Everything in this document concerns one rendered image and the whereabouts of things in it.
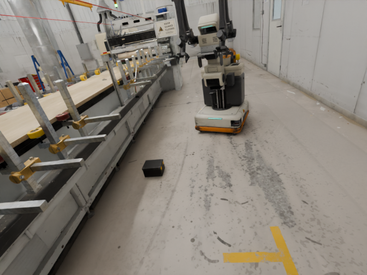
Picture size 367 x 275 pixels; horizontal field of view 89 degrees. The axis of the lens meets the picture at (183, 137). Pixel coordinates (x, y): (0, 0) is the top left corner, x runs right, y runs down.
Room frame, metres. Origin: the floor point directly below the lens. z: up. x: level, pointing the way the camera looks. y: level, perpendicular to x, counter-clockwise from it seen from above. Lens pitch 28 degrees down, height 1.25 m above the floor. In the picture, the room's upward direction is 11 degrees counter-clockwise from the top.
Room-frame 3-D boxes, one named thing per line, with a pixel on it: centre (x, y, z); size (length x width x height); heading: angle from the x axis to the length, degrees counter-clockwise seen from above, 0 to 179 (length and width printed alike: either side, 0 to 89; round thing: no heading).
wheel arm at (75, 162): (0.79, 0.70, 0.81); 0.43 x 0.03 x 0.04; 81
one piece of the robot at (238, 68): (2.58, -0.66, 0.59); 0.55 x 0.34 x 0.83; 59
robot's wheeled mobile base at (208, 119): (2.50, -0.62, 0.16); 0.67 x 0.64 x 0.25; 148
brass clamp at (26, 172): (0.79, 0.77, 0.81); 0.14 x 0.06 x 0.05; 171
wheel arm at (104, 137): (1.04, 0.66, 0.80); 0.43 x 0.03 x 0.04; 81
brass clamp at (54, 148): (1.04, 0.73, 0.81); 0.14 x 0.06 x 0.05; 171
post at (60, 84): (1.26, 0.69, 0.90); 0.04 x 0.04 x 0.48; 81
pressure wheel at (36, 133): (1.07, 0.85, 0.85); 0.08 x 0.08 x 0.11
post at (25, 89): (1.01, 0.73, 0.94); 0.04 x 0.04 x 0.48; 81
